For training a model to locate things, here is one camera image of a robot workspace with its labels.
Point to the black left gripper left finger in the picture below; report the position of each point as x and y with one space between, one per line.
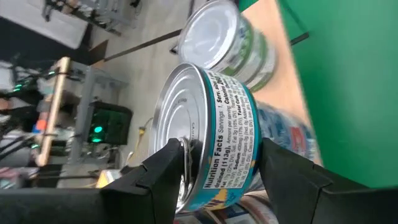
93 205

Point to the grey background table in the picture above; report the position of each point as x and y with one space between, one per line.
84 102

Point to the silver lid tuna can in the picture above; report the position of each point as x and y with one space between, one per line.
192 105
264 62
214 34

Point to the wooden background post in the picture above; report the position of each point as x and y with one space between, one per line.
53 112

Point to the green table mat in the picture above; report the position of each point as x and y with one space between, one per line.
351 93

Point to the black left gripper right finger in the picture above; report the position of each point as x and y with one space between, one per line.
326 202

